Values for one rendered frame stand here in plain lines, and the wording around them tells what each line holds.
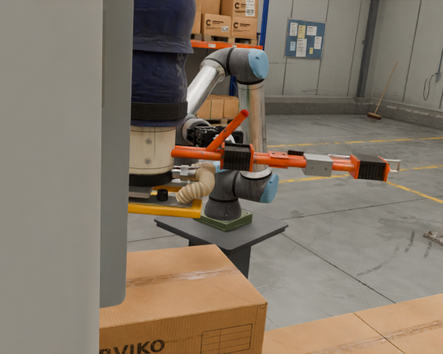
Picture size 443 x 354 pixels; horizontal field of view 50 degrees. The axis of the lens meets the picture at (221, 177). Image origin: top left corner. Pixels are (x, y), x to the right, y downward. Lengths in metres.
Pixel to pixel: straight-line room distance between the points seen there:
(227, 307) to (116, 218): 1.06
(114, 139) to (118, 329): 1.01
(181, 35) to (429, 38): 12.18
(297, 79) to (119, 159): 12.13
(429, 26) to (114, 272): 13.07
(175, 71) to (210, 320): 0.65
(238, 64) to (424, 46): 11.43
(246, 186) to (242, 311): 1.00
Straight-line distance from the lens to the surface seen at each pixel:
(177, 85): 1.19
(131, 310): 1.30
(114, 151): 0.28
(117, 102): 0.27
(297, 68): 12.34
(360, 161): 1.29
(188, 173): 1.27
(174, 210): 1.17
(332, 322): 2.14
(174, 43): 1.16
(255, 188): 2.24
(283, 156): 1.26
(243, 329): 1.39
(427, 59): 13.19
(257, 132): 2.11
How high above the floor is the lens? 1.63
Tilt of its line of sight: 16 degrees down
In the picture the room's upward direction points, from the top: 5 degrees clockwise
